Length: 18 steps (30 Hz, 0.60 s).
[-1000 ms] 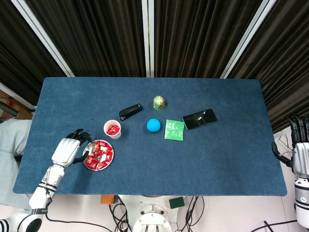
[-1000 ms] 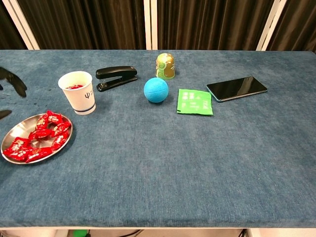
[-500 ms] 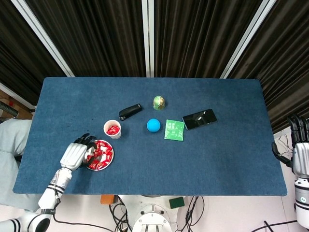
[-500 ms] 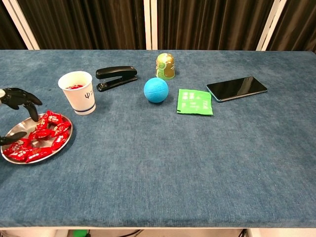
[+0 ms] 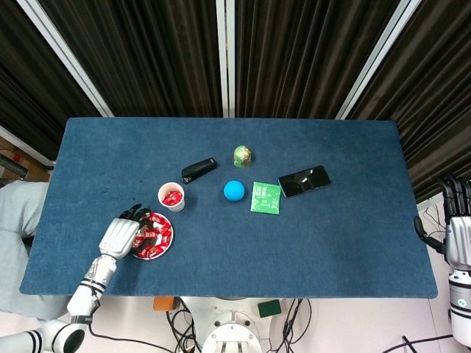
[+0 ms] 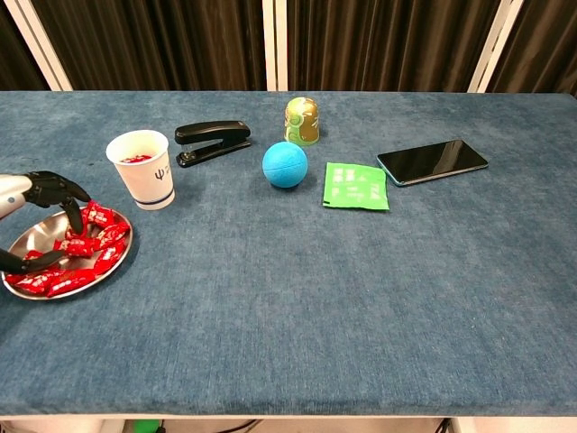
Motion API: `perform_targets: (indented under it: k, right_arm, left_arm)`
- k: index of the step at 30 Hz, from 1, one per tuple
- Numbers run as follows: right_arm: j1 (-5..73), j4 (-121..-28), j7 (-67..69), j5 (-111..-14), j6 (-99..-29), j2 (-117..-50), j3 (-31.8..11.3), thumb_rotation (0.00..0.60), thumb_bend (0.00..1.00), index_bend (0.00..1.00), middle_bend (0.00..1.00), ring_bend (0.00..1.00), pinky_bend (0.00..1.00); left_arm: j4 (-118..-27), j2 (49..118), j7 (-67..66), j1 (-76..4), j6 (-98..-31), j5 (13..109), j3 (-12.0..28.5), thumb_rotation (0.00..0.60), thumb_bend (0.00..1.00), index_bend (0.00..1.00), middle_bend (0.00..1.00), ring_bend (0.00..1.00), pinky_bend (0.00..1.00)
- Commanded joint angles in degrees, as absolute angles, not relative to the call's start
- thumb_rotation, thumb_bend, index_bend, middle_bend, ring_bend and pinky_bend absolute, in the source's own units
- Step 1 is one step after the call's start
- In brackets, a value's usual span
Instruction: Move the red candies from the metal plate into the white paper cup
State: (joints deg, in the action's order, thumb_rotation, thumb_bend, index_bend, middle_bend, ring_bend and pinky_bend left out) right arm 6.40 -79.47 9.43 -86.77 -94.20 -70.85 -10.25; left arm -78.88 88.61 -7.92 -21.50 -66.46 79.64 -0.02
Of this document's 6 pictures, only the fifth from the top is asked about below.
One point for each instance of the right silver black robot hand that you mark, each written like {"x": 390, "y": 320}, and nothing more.
{"x": 460, "y": 239}

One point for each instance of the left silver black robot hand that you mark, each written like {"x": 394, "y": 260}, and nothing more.
{"x": 119, "y": 237}

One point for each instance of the heap of red candies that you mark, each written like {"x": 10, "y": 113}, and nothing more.
{"x": 158, "y": 235}

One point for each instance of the red candy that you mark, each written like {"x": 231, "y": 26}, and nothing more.
{"x": 168, "y": 201}
{"x": 178, "y": 196}

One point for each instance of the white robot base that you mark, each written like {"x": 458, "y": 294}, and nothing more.
{"x": 232, "y": 331}

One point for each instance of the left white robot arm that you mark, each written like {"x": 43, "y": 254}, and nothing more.
{"x": 88, "y": 290}

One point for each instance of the white paper cup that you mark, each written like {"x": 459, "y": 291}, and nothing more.
{"x": 177, "y": 208}

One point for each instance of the round metal plate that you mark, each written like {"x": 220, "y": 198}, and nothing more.
{"x": 171, "y": 229}

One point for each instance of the orange box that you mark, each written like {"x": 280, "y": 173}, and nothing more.
{"x": 163, "y": 303}

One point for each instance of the black stapler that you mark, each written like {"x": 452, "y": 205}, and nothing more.
{"x": 198, "y": 170}

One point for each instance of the person in grey clothes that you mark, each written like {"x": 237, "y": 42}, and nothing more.
{"x": 16, "y": 213}

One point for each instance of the blue foam ball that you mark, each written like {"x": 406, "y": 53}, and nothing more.
{"x": 234, "y": 191}

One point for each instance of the green gold domed tin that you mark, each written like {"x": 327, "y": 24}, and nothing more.
{"x": 243, "y": 157}

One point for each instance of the black pleated curtain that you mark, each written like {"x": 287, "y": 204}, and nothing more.
{"x": 29, "y": 81}
{"x": 301, "y": 55}
{"x": 147, "y": 55}
{"x": 434, "y": 92}

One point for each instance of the green sachet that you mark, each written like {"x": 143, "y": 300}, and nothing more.
{"x": 265, "y": 198}

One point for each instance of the blue table cloth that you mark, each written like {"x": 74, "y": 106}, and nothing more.
{"x": 294, "y": 239}

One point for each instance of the black smartphone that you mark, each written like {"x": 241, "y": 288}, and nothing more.
{"x": 304, "y": 181}

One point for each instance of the dark green box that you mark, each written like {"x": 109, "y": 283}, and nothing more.
{"x": 269, "y": 309}

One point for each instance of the white low frame rail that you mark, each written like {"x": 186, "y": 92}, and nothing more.
{"x": 25, "y": 145}
{"x": 430, "y": 196}

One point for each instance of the white frame post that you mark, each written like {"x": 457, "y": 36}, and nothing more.
{"x": 66, "y": 59}
{"x": 225, "y": 55}
{"x": 379, "y": 59}

